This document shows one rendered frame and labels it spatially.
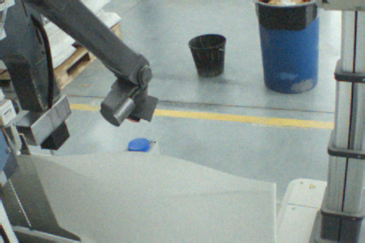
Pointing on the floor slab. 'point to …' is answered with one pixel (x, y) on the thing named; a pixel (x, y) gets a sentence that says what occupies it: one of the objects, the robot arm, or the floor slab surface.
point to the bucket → (208, 54)
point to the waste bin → (289, 45)
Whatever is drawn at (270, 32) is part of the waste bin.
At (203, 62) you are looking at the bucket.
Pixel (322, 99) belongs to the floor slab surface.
